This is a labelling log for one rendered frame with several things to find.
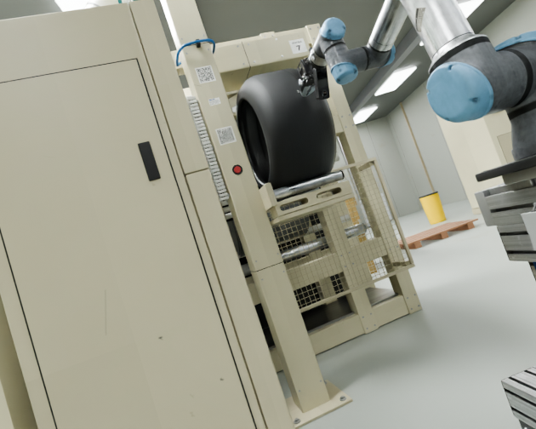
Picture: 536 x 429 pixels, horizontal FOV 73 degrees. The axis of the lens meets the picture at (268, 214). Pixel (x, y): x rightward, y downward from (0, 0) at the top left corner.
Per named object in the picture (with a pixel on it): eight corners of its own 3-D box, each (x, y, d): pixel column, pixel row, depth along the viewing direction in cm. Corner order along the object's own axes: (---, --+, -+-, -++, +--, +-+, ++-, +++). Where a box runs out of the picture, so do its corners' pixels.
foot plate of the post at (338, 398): (293, 431, 140) (292, 425, 140) (276, 405, 166) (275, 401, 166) (353, 401, 147) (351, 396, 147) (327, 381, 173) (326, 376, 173)
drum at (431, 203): (435, 224, 685) (424, 195, 689) (424, 225, 722) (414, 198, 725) (452, 218, 689) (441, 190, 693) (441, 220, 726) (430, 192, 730)
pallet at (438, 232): (407, 251, 473) (405, 244, 473) (385, 251, 547) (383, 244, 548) (482, 225, 483) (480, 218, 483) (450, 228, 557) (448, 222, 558)
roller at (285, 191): (273, 200, 151) (270, 190, 151) (270, 202, 155) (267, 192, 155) (345, 178, 160) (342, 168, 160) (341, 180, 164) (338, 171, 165)
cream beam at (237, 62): (208, 75, 188) (200, 48, 189) (206, 97, 212) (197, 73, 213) (313, 54, 204) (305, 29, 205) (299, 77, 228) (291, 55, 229)
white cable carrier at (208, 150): (221, 200, 155) (187, 97, 158) (219, 203, 160) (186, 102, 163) (230, 197, 156) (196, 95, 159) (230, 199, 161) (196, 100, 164)
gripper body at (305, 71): (313, 65, 140) (323, 44, 129) (322, 85, 139) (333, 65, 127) (295, 70, 138) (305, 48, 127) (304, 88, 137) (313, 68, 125)
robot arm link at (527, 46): (591, 81, 70) (565, 17, 71) (538, 97, 67) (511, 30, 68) (535, 107, 81) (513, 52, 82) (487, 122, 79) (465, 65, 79)
